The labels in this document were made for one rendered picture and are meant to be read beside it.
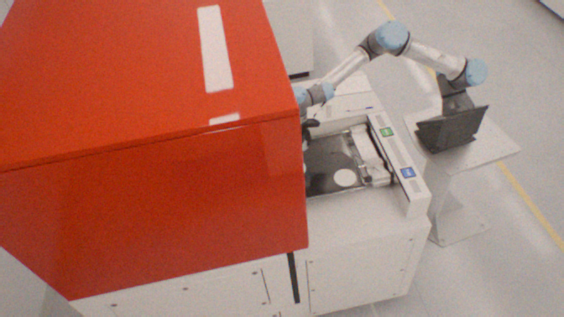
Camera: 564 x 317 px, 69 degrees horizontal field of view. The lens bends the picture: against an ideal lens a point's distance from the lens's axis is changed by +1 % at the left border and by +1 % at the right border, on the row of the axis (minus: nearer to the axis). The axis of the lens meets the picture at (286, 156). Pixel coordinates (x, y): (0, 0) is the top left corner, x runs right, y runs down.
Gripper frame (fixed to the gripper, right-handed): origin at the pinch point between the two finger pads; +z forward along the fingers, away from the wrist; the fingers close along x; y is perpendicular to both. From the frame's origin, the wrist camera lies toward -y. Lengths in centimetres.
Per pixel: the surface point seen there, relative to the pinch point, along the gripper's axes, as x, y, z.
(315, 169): 7.6, 0.6, 9.4
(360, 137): 8.8, -30.9, 11.3
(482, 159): 58, -63, 17
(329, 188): 19.5, 4.4, 9.3
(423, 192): 53, -17, 3
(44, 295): -93, 136, 90
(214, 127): 37, 59, -81
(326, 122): -6.5, -22.1, 3.4
